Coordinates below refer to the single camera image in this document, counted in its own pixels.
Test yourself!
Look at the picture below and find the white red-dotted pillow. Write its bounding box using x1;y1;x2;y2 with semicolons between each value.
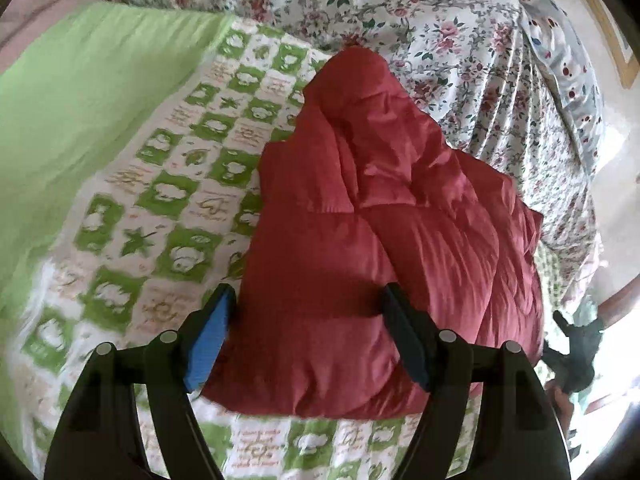
504;0;609;173

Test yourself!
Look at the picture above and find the green checked blanket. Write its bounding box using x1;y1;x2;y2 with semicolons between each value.
0;2;568;480

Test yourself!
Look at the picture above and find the wooden picture frame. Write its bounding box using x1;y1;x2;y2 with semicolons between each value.
559;0;640;88

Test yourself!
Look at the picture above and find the red quilted jacket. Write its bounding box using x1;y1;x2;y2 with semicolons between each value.
202;45;547;418

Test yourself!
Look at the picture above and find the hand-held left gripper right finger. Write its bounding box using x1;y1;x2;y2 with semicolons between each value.
382;282;572;480

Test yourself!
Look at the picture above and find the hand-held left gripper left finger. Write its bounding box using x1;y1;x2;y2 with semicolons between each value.
44;283;237;480

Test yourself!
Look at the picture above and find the floral print quilt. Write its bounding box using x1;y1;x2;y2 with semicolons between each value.
112;0;607;308

